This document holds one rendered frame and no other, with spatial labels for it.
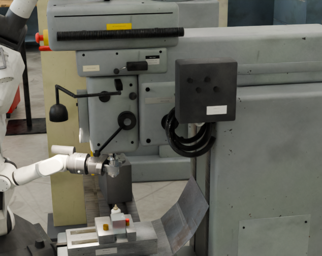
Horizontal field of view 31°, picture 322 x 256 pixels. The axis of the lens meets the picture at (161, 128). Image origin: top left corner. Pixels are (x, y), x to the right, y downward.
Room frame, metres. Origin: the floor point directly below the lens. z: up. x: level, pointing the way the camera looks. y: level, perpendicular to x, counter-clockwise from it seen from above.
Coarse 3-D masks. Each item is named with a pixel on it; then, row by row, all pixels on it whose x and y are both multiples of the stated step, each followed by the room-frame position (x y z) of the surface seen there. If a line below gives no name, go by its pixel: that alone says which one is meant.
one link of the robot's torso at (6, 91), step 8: (8, 48) 2.41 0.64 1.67; (16, 56) 2.38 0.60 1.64; (16, 64) 2.36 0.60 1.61; (16, 72) 2.35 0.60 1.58; (16, 80) 2.35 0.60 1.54; (0, 88) 2.28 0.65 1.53; (8, 88) 2.29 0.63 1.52; (16, 88) 2.34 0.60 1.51; (0, 96) 2.26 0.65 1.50; (8, 96) 2.28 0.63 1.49; (0, 104) 2.25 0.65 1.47; (8, 104) 2.29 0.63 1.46; (0, 112) 2.31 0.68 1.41
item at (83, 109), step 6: (78, 90) 2.15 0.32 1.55; (84, 90) 2.15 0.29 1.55; (78, 102) 2.14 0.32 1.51; (84, 102) 2.14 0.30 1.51; (78, 108) 2.15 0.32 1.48; (84, 108) 2.14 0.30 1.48; (78, 114) 2.15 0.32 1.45; (84, 114) 2.14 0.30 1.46; (84, 120) 2.14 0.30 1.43; (84, 126) 2.14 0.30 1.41; (84, 132) 2.14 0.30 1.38; (84, 138) 2.14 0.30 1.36
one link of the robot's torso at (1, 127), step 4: (0, 116) 2.63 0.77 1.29; (4, 116) 2.60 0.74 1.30; (0, 120) 2.64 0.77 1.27; (4, 120) 2.59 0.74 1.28; (0, 124) 2.58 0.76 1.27; (4, 124) 2.59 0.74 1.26; (0, 128) 2.57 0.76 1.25; (4, 128) 2.58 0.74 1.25; (0, 132) 2.57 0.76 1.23; (4, 132) 2.58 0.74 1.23; (0, 136) 2.57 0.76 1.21; (4, 136) 2.58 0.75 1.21; (0, 140) 2.57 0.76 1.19; (0, 144) 2.56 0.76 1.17; (0, 148) 2.57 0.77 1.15; (0, 152) 2.58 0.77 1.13
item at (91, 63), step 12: (132, 48) 2.08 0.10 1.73; (144, 48) 2.08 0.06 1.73; (156, 48) 2.09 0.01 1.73; (84, 60) 2.04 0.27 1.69; (96, 60) 2.05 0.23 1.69; (108, 60) 2.06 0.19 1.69; (120, 60) 2.06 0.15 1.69; (132, 60) 2.07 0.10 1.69; (144, 60) 2.08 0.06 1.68; (156, 60) 2.08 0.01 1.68; (84, 72) 2.04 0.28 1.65; (96, 72) 2.05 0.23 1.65; (108, 72) 2.05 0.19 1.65; (120, 72) 2.06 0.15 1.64; (132, 72) 2.07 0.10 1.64; (144, 72) 2.08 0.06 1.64; (156, 72) 2.09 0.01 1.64
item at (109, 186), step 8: (120, 160) 2.47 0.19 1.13; (120, 168) 2.43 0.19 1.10; (128, 168) 2.44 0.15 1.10; (104, 176) 2.46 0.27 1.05; (120, 176) 2.43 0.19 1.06; (128, 176) 2.44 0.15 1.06; (104, 184) 2.47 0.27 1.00; (112, 184) 2.42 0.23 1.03; (120, 184) 2.43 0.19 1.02; (128, 184) 2.44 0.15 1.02; (104, 192) 2.47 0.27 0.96; (112, 192) 2.42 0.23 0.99; (120, 192) 2.43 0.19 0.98; (128, 192) 2.44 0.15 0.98; (112, 200) 2.42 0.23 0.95; (120, 200) 2.43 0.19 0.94; (128, 200) 2.44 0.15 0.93
